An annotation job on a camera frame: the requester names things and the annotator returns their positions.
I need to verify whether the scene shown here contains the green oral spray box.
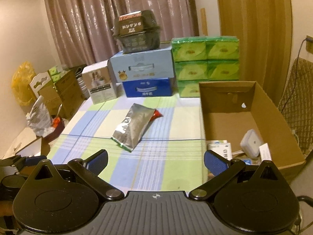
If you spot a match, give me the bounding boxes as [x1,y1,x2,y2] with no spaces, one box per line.
[207,143,232,161]

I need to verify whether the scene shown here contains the clear plastic floss box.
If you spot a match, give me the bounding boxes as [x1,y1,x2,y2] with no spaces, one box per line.
[242,158,261,165]

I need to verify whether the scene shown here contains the white square night light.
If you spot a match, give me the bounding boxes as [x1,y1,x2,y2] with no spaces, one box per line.
[240,129,264,159]

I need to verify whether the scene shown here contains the silver foil pouch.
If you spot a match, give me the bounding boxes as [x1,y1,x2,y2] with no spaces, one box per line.
[111,103,155,152]

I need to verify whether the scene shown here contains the red candy wrapper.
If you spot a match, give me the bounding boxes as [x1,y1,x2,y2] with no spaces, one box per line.
[150,109,163,121]

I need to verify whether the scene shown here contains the white green tablet box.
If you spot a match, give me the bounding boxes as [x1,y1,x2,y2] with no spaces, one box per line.
[206,140,228,145]

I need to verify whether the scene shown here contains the white dinosaur medicine box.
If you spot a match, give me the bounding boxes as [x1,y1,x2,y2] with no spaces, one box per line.
[259,143,272,161]

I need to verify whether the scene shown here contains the crumpled silver bag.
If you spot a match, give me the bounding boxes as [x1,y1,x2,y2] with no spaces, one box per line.
[26,96,53,137]

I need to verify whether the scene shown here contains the brown cardboard box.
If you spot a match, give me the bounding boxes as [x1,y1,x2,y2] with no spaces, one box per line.
[199,81,306,183]

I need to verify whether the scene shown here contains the checked tablecloth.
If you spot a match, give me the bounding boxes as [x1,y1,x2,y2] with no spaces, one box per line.
[48,92,207,192]

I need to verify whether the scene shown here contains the brown cardboard boxes stack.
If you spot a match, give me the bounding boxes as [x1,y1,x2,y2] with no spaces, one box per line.
[29,65,85,120]

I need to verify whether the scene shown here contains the yellow plastic bag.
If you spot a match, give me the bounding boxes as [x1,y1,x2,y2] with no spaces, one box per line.
[11,61,36,107]

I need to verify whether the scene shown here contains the white humidifier product box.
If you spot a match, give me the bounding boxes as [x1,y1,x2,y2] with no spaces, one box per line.
[82,61,117,104]

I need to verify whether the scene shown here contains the quilted beige chair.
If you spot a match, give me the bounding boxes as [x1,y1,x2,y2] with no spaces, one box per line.
[279,58,312,158]

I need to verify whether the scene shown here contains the dark blue milk carton box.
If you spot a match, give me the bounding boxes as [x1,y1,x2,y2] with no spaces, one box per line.
[122,78,174,98]

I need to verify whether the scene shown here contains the green tissue pack bundle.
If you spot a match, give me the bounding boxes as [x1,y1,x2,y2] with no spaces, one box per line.
[171,36,240,98]

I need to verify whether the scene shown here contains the light blue milk carton box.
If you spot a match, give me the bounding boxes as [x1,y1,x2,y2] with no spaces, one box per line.
[110,43,174,82]

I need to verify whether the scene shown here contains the black instant noodle bowls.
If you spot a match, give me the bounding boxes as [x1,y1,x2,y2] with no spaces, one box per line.
[112,10,160,54]

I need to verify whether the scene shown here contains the pink curtain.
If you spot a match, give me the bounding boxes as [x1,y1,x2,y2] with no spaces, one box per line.
[45,0,199,67]

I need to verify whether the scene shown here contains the wall power socket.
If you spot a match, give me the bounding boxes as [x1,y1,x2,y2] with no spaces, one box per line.
[306,36,313,54]

